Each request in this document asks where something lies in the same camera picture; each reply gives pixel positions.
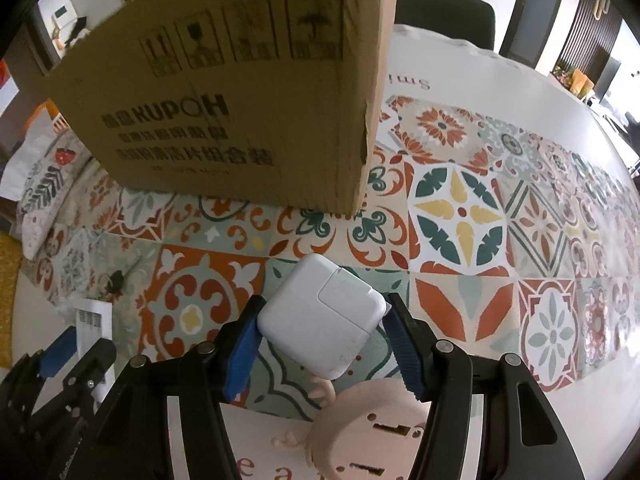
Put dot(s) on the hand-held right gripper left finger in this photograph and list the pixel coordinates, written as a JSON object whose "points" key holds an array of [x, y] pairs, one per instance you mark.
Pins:
{"points": [[240, 360]]}

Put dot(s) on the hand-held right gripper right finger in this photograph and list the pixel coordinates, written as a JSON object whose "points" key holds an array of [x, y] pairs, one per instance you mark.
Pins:
{"points": [[407, 360]]}

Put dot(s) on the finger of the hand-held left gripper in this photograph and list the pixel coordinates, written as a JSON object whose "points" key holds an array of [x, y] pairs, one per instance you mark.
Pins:
{"points": [[95, 357], [55, 355]]}

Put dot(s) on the white power adapter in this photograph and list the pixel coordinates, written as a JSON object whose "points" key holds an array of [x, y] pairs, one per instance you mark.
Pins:
{"points": [[320, 310]]}

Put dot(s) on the brown cardboard box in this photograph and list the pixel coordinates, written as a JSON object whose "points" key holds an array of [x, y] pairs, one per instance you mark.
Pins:
{"points": [[225, 85]]}

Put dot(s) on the white barcode label paper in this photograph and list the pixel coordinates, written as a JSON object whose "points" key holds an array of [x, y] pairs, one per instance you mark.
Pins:
{"points": [[92, 317]]}

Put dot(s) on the round pink power strip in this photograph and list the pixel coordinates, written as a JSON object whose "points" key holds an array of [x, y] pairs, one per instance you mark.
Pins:
{"points": [[350, 410]]}

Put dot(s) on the patterned table runner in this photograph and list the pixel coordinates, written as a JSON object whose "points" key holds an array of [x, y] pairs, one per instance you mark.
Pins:
{"points": [[460, 220]]}

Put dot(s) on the leaf print tissue pouch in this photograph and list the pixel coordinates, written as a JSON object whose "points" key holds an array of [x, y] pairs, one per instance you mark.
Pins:
{"points": [[50, 180]]}

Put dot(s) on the dark dining chair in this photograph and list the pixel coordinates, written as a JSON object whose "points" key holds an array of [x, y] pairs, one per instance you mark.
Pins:
{"points": [[440, 10]]}

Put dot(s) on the dark room door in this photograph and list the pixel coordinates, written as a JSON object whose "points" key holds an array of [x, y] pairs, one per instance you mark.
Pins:
{"points": [[535, 10]]}

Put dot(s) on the dark slatted wall panel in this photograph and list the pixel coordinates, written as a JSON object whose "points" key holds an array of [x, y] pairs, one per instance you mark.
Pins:
{"points": [[590, 25]]}

